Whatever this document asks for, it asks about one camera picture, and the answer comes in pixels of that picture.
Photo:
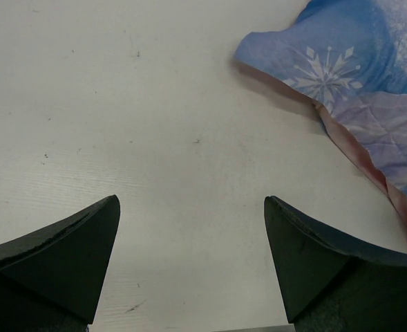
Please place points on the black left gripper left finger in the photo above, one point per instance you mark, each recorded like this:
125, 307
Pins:
51, 279

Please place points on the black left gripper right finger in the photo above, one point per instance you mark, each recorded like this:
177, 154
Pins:
330, 280

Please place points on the pink and blue printed pillowcase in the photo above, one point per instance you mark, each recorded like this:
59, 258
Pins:
350, 59

